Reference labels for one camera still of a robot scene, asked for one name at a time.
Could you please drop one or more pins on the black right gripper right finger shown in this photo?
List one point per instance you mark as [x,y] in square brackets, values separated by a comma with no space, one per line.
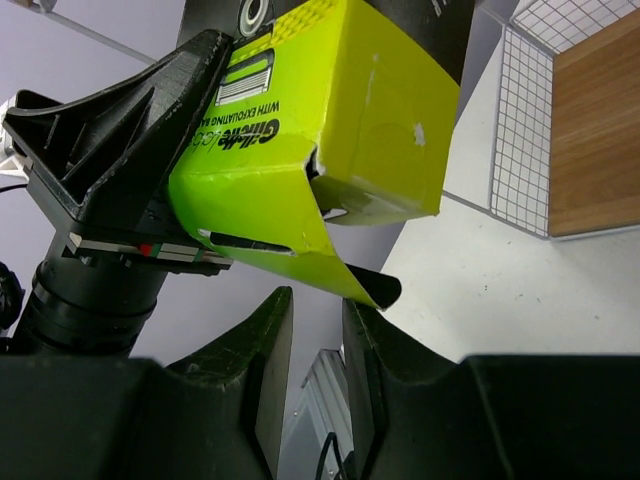
[417,415]

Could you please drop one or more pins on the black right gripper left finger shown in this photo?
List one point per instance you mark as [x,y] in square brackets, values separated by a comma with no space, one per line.
[214,414]

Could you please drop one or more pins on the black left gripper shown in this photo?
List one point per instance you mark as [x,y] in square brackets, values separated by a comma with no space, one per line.
[98,168]

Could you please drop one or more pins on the green black Gillette Labs box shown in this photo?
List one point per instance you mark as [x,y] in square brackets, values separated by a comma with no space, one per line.
[328,112]

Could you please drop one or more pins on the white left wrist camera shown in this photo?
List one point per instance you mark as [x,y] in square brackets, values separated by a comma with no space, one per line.
[13,163]

